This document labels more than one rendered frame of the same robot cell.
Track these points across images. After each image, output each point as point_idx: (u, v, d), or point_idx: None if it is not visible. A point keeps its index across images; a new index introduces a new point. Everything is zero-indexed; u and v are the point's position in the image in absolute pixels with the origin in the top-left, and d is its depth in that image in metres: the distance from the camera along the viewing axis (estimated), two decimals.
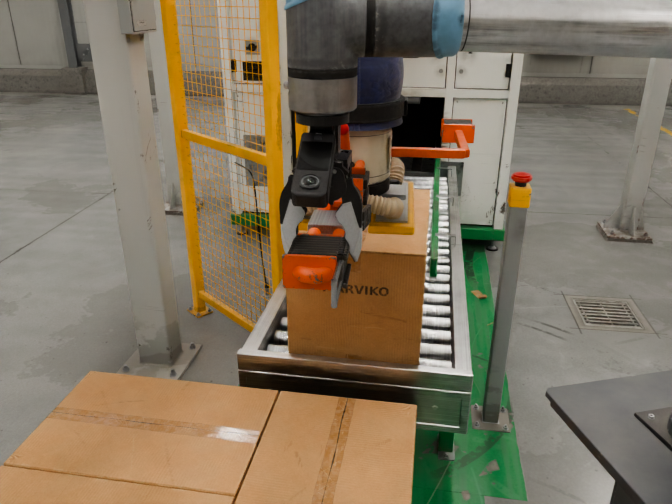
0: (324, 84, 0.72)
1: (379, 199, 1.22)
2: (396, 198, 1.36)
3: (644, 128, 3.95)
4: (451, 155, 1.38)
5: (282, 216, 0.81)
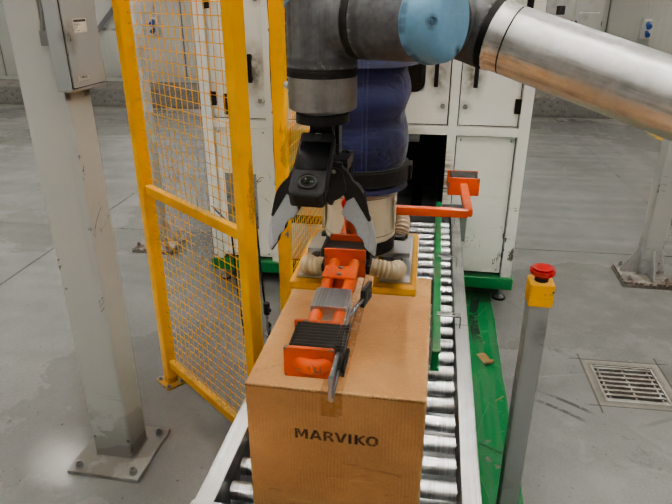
0: (323, 84, 0.72)
1: (383, 264, 1.26)
2: (400, 256, 1.41)
3: (666, 166, 3.59)
4: (454, 215, 1.42)
5: (275, 208, 0.81)
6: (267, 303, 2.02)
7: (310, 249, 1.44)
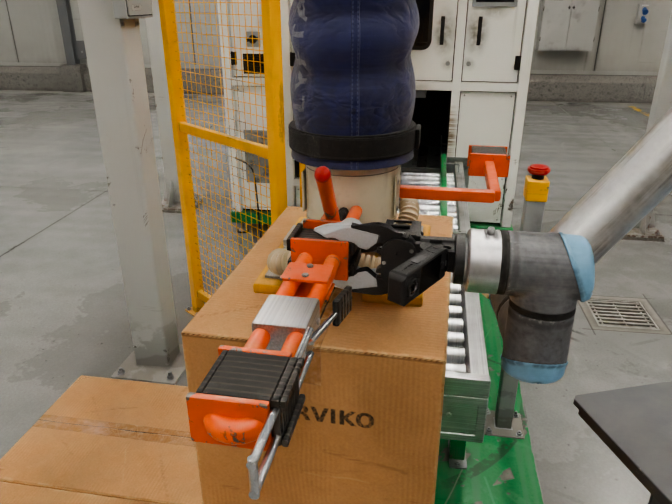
0: (495, 281, 0.78)
1: (376, 262, 0.92)
2: None
3: (656, 123, 3.84)
4: (476, 199, 1.08)
5: (359, 228, 0.80)
6: None
7: (286, 242, 1.10)
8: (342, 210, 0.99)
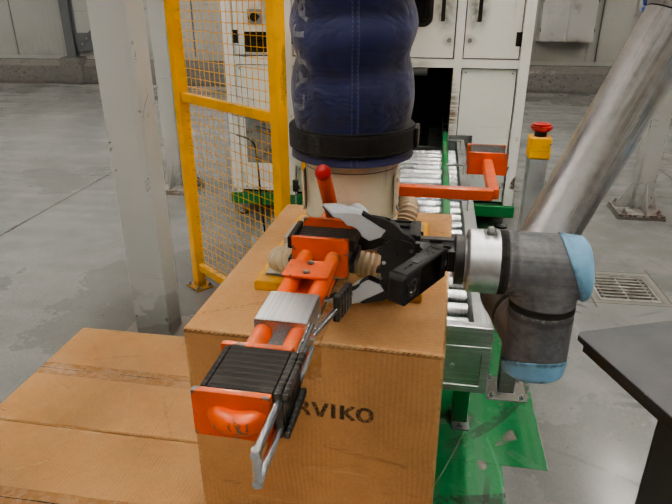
0: (495, 281, 0.78)
1: (376, 259, 0.93)
2: None
3: None
4: (475, 197, 1.09)
5: (369, 218, 0.80)
6: (296, 180, 2.27)
7: (287, 240, 1.11)
8: None
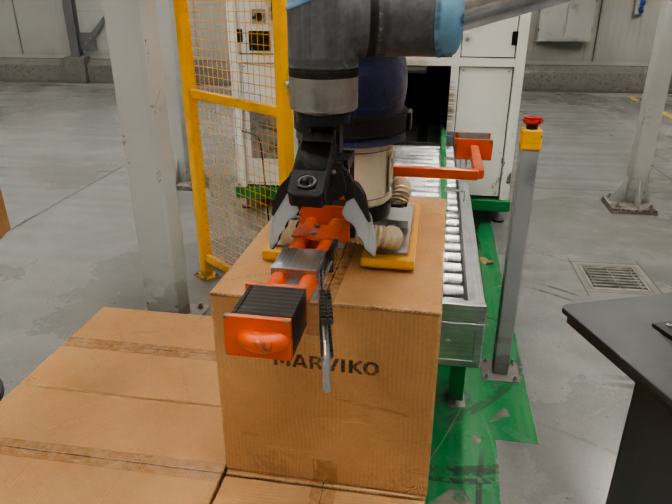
0: (323, 84, 0.72)
1: (373, 229, 1.04)
2: (397, 224, 1.18)
3: (650, 99, 3.95)
4: (462, 176, 1.20)
5: (275, 208, 0.81)
6: None
7: None
8: None
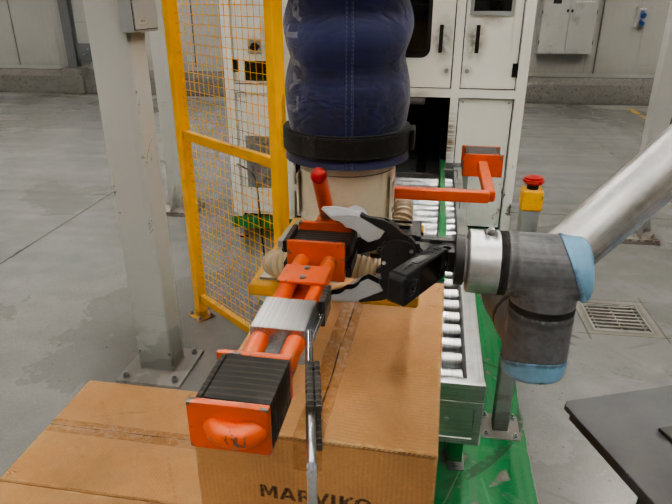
0: (495, 281, 0.78)
1: (372, 263, 0.92)
2: None
3: (652, 129, 3.89)
4: (471, 199, 1.08)
5: (368, 219, 0.80)
6: None
7: (281, 243, 1.10)
8: None
